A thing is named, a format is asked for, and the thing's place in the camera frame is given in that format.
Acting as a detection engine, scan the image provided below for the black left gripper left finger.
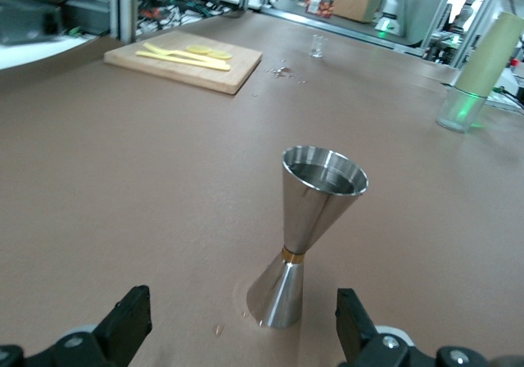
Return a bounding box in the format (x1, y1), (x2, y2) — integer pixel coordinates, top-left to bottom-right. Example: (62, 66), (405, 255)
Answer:
(48, 284), (153, 367)

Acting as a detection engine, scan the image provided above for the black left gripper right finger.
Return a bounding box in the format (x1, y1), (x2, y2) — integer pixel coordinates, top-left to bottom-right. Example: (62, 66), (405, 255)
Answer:
(335, 288), (435, 367)

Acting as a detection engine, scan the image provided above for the steel double jigger measuring cup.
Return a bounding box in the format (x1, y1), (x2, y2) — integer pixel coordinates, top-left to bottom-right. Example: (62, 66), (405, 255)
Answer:
(245, 145), (369, 329)

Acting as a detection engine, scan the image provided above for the small clear glass cup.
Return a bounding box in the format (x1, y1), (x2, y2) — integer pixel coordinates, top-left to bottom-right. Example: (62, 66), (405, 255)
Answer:
(309, 34), (328, 59)

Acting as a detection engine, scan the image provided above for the brown table cover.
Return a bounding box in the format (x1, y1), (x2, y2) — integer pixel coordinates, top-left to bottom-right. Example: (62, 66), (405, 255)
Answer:
(0, 8), (524, 367)

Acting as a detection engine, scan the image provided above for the wooden cutting board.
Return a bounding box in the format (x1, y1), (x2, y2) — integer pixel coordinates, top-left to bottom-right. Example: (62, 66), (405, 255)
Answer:
(103, 29), (264, 96)

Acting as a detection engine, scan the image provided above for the small liquid spill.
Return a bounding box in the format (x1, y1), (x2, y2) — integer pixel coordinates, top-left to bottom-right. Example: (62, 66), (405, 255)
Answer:
(251, 57), (308, 97)

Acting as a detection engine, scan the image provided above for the yellow plastic knife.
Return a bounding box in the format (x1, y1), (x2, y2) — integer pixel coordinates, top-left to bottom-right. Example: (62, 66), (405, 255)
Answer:
(135, 50), (232, 72)

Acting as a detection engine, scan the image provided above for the yellow plastic fork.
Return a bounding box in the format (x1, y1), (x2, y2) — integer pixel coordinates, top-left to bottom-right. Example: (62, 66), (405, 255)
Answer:
(142, 42), (227, 63)

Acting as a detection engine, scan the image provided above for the green sleeved glass bottle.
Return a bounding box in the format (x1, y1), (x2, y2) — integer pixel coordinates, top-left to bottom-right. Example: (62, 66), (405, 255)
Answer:
(435, 11), (524, 134)

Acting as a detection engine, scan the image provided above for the red printed package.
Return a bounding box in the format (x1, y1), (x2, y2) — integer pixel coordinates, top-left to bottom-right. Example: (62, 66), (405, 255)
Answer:
(305, 0), (335, 18)

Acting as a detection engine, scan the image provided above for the cardboard box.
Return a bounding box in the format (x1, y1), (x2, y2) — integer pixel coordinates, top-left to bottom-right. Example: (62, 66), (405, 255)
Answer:
(333, 0), (384, 24)

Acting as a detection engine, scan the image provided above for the black equipment box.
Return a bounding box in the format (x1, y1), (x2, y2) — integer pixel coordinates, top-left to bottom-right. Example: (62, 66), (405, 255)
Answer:
(0, 0), (87, 44)

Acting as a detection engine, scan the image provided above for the aluminium post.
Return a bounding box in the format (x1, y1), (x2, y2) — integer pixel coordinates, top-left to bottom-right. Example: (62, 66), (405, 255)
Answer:
(116, 0), (138, 43)

